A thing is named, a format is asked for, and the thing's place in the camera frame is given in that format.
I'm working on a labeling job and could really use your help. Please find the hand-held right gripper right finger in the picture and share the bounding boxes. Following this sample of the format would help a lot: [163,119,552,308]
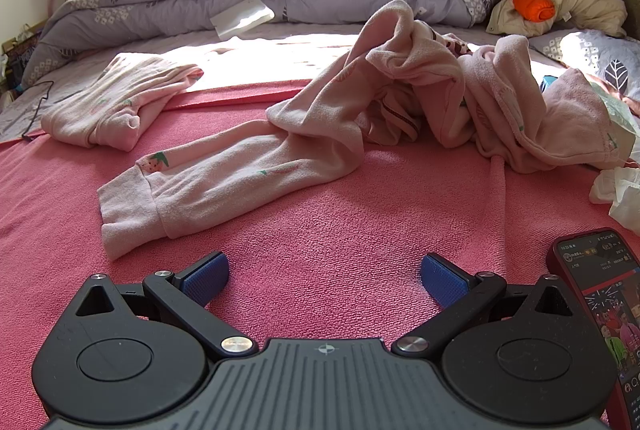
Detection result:
[391,252,573,357]

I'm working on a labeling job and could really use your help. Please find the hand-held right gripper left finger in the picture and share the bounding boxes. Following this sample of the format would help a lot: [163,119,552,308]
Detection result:
[75,251,258,359]

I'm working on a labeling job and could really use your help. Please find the pink strawberry pajama top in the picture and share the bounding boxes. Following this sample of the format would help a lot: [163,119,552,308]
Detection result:
[97,0,633,261]

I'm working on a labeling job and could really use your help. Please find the smartphone in red case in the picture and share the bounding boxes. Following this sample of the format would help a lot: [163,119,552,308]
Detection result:
[546,228,640,430]

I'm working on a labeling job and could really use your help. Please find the folded pink pajama pants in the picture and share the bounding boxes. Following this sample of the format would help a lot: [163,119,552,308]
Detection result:
[41,52,205,152]

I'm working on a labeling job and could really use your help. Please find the crumpled white tissue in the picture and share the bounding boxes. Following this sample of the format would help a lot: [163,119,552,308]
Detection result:
[589,165,640,236]

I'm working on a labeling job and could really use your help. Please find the grey purple bed sheet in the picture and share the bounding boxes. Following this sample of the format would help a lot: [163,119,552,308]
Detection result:
[0,22,541,143]

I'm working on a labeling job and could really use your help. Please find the white paper booklet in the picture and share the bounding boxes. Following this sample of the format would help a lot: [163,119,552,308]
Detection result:
[210,0,276,42]

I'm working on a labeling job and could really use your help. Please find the purple leaf print pillow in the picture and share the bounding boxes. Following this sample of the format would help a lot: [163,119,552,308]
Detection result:
[530,28,640,103]

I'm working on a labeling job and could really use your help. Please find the black charging cable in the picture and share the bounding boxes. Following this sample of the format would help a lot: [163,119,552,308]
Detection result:
[15,80,55,142]

